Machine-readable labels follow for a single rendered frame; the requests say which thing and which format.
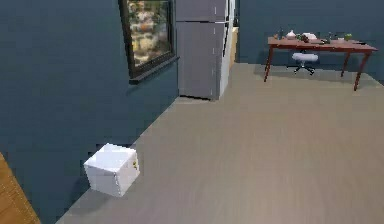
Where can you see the grey fridge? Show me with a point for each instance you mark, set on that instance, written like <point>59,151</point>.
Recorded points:
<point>200,56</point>

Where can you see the light wooden cupboard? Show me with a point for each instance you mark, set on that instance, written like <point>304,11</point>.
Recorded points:
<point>234,43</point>

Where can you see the black framed window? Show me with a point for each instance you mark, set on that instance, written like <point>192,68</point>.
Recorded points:
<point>150,31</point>

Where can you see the white box safe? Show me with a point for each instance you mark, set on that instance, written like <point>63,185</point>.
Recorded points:
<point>111,170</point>

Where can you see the white round swivel stool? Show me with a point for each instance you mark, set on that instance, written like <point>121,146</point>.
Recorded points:
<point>304,59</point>

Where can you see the white kettle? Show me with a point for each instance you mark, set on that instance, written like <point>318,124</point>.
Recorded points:
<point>291,34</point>

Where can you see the dark red fruit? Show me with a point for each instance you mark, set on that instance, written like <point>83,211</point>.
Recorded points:
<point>304,38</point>

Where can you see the white dish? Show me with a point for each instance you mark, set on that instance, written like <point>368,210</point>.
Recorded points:
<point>310,35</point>

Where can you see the red-brown wooden table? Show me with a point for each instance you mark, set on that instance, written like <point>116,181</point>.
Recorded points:
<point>320,46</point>

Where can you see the green apple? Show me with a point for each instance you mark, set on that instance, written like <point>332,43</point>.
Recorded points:
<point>348,36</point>

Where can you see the orange wooden furniture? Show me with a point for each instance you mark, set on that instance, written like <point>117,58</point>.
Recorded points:
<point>13,196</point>

